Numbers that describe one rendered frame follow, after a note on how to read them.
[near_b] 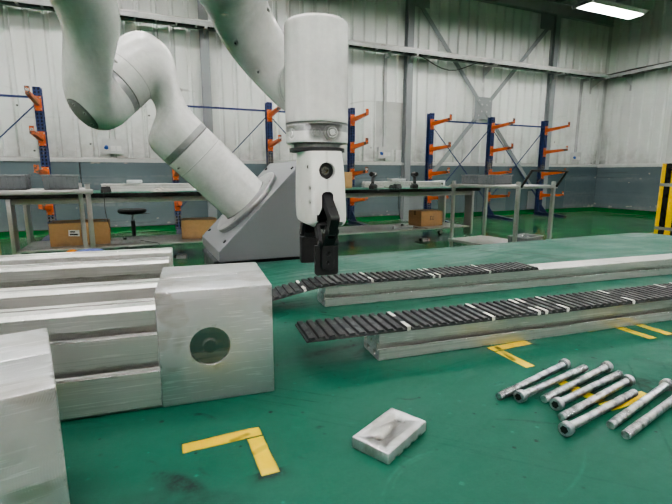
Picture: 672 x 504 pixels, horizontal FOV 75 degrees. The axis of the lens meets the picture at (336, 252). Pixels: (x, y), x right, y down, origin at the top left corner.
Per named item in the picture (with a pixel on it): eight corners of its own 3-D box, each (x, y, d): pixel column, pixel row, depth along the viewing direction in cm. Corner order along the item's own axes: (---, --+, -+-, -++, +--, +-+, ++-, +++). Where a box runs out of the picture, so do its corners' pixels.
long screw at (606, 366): (602, 368, 42) (603, 359, 42) (613, 372, 41) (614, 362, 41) (537, 402, 36) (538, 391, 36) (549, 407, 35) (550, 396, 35)
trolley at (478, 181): (445, 261, 493) (449, 170, 476) (480, 256, 519) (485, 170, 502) (522, 280, 404) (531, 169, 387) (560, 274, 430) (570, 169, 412)
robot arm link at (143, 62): (163, 169, 100) (70, 87, 91) (213, 117, 108) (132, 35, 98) (176, 158, 90) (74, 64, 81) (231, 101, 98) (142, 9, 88)
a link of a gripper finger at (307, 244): (321, 218, 65) (321, 262, 66) (315, 216, 68) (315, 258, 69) (300, 219, 64) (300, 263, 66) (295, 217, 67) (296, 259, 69)
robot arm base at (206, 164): (213, 230, 112) (154, 178, 104) (261, 176, 116) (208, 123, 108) (231, 235, 95) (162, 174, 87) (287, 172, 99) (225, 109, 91)
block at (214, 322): (255, 340, 49) (252, 257, 48) (274, 391, 38) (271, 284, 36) (170, 349, 46) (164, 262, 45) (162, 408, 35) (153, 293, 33)
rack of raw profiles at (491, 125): (448, 224, 858) (453, 107, 819) (422, 220, 939) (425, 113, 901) (568, 217, 987) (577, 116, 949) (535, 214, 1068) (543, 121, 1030)
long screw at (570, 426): (570, 439, 31) (571, 426, 30) (556, 432, 31) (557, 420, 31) (640, 400, 36) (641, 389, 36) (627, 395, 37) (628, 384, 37)
